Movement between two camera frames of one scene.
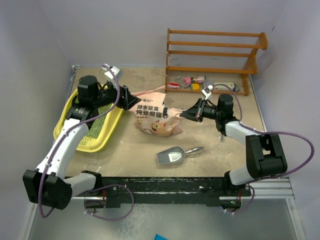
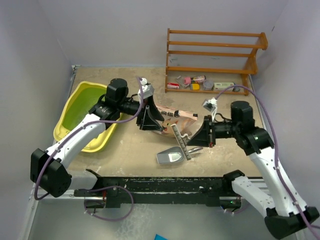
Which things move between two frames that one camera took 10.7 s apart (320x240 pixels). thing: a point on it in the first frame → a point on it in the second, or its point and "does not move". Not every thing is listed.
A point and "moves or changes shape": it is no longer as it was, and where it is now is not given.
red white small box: [173, 85] does not move
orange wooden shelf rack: [211, 62] does not move
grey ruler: [222, 138] moves or changes shape
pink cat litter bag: [149, 114] moves or changes shape
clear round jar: [208, 84] does not move
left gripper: [126, 100] → [145, 119]
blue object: [158, 237] does not move
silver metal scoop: [173, 155] does not move
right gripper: [196, 112] → [205, 137]
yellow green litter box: [100, 132] does not move
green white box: [231, 85] does not move
